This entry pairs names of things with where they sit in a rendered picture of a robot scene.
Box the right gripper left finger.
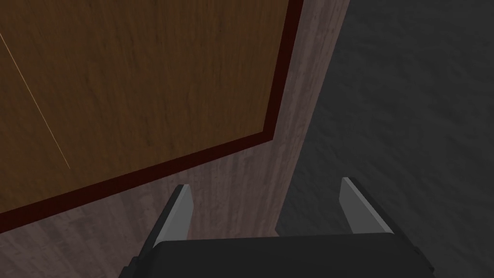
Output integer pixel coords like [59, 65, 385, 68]
[145, 183, 194, 254]

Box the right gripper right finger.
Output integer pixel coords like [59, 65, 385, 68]
[339, 177, 400, 236]

